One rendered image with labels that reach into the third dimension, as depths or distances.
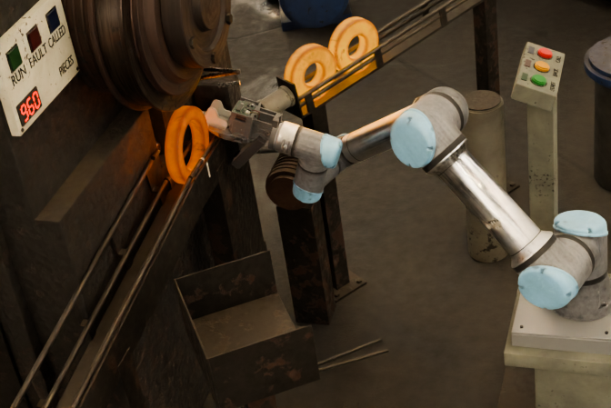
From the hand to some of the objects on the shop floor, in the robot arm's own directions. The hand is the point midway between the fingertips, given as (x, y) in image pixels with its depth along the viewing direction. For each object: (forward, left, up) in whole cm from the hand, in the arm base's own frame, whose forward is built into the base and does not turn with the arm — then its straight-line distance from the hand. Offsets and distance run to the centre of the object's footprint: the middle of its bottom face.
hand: (198, 117), depth 276 cm
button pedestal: (-79, -53, -74) cm, 120 cm away
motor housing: (-16, -24, -74) cm, 79 cm away
